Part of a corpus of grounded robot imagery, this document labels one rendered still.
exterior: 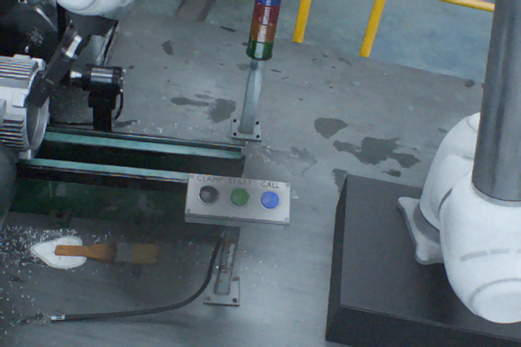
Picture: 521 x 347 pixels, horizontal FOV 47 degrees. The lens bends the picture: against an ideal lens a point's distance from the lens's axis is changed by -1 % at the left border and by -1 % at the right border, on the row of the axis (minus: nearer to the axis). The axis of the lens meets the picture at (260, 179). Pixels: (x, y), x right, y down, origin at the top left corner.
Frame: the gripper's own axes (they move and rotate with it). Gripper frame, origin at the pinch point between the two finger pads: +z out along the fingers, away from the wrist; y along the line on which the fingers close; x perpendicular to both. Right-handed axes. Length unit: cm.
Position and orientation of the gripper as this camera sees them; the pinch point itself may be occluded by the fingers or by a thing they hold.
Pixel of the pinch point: (42, 89)
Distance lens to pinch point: 112.8
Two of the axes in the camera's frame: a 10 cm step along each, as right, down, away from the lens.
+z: -6.2, 6.0, 5.0
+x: 7.8, 4.6, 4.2
